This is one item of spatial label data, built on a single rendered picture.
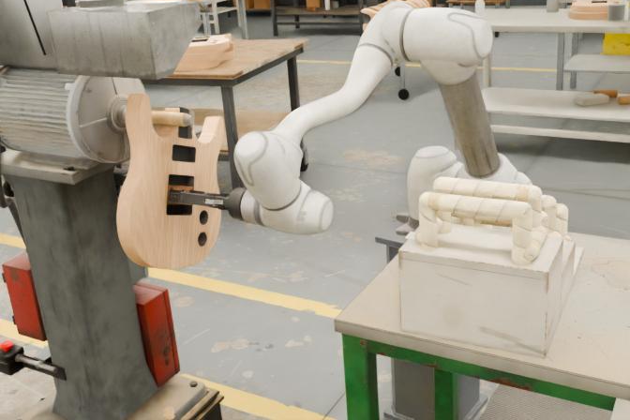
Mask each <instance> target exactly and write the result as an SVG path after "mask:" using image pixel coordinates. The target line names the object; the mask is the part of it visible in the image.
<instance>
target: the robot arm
mask: <svg viewBox="0 0 630 420"><path fill-rule="evenodd" d="M492 39H493V36H492V30H491V27H490V25H489V23H488V22H487V20H486V19H485V18H483V17H481V16H480V15H478V14H475V13H473V12H470V11H468V10H464V9H458V8H449V7H426V8H418V9H414V8H412V7H411V6H409V5H408V4H406V3H404V2H400V1H395V2H391V3H389V4H388V5H386V6H385V7H383V8H382V9H381V10H380V11H379V12H378V13H377V14H376V15H375V16H374V17H373V18H372V20H371V21H370V23H369V24H368V26H367V28H366V30H365V31H364V33H363V35H362V36H361V38H360V41H359V44H358V46H357V49H356V51H355V53H354V57H353V60H352V66H351V69H350V72H349V75H348V78H347V81H346V82H345V84H344V85H343V87H342V88H341V89H340V90H339V91H338V92H336V93H335V94H332V95H330V96H327V97H323V98H321V99H318V100H316V101H313V102H311V103H309V104H307V105H304V106H302V107H300V108H298V109H296V110H294V111H293V112H291V113H290V114H288V115H287V116H286V117H285V118H284V119H283V120H282V121H281V123H280V124H279V125H278V126H277V127H276V128H275V129H274V130H273V131H251V132H249V133H247V134H246V135H244V136H243V137H242V138H241V139H240V140H239V141H238V143H237V144H236V146H235V148H234V163H235V167H236V170H237V171H238V174H239V176H240V178H241V179H242V181H243V183H244V185H245V186H246V188H244V187H237V188H235V189H234V190H233V191H232V192H231V193H227V194H226V193H220V194H217V193H215V192H214V193H209V192H206V193H205V191H199V190H191V189H190V190H189V193H187V192H186V190H185V189H182V190H177V189H170V197H169V202H174V203H188V204H195V205H202V206H208V207H210V208H217V209H219V210H228V211H229V214H230V216H231V217H232V218H235V219H242V220H244V221H245V222H246V223H247V224H249V223H251V224H253V225H254V224H255V225H259V226H263V227H270V228H272V229H274V230H276V231H278V232H282V233H290V234H300V235H310V234H317V233H324V232H325V231H326V230H327V228H328V227H329V226H330V224H331V222H332V219H333V203H332V201H331V200H330V199H329V198H327V197H326V196H325V195H323V194H321V193H320V192H319V191H316V190H311V188H310V187H309V186H307V185H306V184H304V183H303V182H302V181H301V180H300V179H299V176H300V167H301V161H302V157H303V152H302V150H301V148H300V142H301V140H302V138H303V136H304V134H305V133H306V132H307V131H308V130H310V129H311V128H315V127H317V126H320V125H323V124H325V123H328V122H331V121H334V120H336V119H339V118H341V117H344V116H346V115H348V114H350V113H352V112H354V111H355V110H356V109H358V108H359V107H360V106H361V105H362V104H363V103H364V102H365V100H366V99H367V98H368V96H369V95H370V94H371V92H372V91H373V90H374V88H375V87H376V86H377V85H378V83H379V82H380V81H381V80H382V79H383V77H384V76H385V75H386V74H387V73H388V72H389V70H390V69H391V67H392V66H393V65H394V64H398V63H404V62H417V63H419V64H420V66H421V67H422V68H423V69H424V70H425V71H426V72H427V73H428V74H429V75H430V77H431V78H432V79H433V80H435V81H436V82H438V85H439V87H440V90H441V93H442V98H443V102H444V105H445V108H446V110H447V113H448V116H449V119H450V122H451V125H452V129H453V131H454V134H455V137H456V140H457V145H458V148H459V151H460V154H461V157H462V160H463V164H462V163H460V162H458V161H457V157H456V155H455V154H454V153H453V152H452V151H450V150H449V149H446V148H445V147H442V146H429V147H425V148H422V149H420V150H418V151H417V153H416V154H415V156H414V158H413V159H412V162H411V164H410V168H409V171H408V177H407V201H408V208H409V213H398V214H397V220H398V221H400V222H402V223H405V224H404V225H403V226H401V227H398V228H397V229H396V234H397V235H406V236H407V235H408V234H409V233H410V232H415V231H416V229H417V228H418V227H419V198H420V196H421V195H422V194H423V193H425V192H433V185H434V181H435V180H436V179H437V178H439V177H450V178H460V179H470V180H480V181H489V182H500V183H510V184H520V185H530V186H532V185H533V184H532V182H531V180H530V179H529V178H528V177H527V176H526V175H525V174H524V173H522V172H518V171H517V169H516V168H515V167H514V166H513V165H512V164H511V163H510V162H509V160H508V159H507V157H505V156H504V155H502V154H500V153H498V152H497V148H496V144H495V141H494V138H493V134H492V130H491V127H490V123H489V120H488V114H487V110H486V105H485V102H484V99H483V95H482V91H481V88H480V84H479V81H478V78H477V74H476V69H477V66H478V64H480V63H481V62H483V61H484V60H485V59H486V58H487V57H488V54H489V52H490V50H491V47H492Z"/></svg>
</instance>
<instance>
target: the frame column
mask: <svg viewBox="0 0 630 420"><path fill-rule="evenodd" d="M113 171H114V167H113V168H110V169H109V170H107V171H105V172H101V173H99V174H97V175H94V176H92V177H90V178H88V179H85V180H83V181H81V182H80V183H77V184H75V185H71V184H65V183H59V182H54V181H47V180H41V179H36V178H29V177H23V176H17V175H11V174H5V173H2V174H3V176H4V177H5V178H6V180H7V181H8V183H9V184H10V185H11V187H12V188H13V192H14V197H15V201H16V204H17V209H18V213H19V218H20V222H21V225H22V233H23V238H24V242H25V246H26V250H27V254H28V259H29V262H30V267H31V271H32V276H33V280H34V283H35V288H36V292H37V300H38V303H39V308H40V312H41V317H42V321H43V325H44V329H45V333H46V338H47V341H48V346H49V350H50V354H51V359H52V363H53V364H55V365H57V366H60V367H63V368H64V369H65V373H66V377H67V380H66V381H64V380H61V379H58V378H55V379H56V395H55V399H54V402H53V405H52V413H55V414H58V415H61V416H63V417H66V418H68V419H70V420H125V419H126V418H127V417H129V416H130V415H131V414H132V413H134V412H135V411H136V410H137V409H138V408H139V407H141V406H142V405H143V404H144V402H146V401H147V400H148V399H149V398H150V397H152V396H153V395H154V394H155V393H156V392H158V391H159V390H160V389H161V387H159V388H158V386H157V384H156V382H155V380H154V378H153V376H152V374H151V372H150V369H149V367H148V365H147V363H146V359H145V353H144V347H143V338H142V332H141V327H140V322H139V316H138V310H137V306H136V300H135V294H134V290H133V284H132V278H131V273H130V268H129V262H128V256H127V254H126V253H125V251H124V250H123V248H122V246H121V243H120V240H119V237H118V232H117V223H116V214H117V204H118V199H117V193H116V187H115V182H114V177H113Z"/></svg>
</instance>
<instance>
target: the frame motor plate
mask: <svg viewBox="0 0 630 420"><path fill-rule="evenodd" d="M26 153H27V152H22V151H15V150H8V151H6V152H3V153H1V173H5V174H11V175H17V176H23V177H29V178H36V179H41V180H47V181H54V182H59V183H65V184H71V185H75V184H77V183H80V182H81V181H83V180H85V179H88V178H90V177H92V176H94V175H97V174H99V173H102V172H105V171H107V170H109V169H110V168H113V167H115V166H117V165H119V164H121V163H124V162H126V161H128V160H130V156H129V157H128V158H126V159H124V160H122V161H120V162H116V163H105V162H103V163H101V164H99V165H97V166H95V167H93V168H90V169H88V170H86V169H79V168H74V167H73V166H70V167H66V166H59V165H52V164H46V163H39V162H33V161H26V160H21V156H24V155H25V154H26Z"/></svg>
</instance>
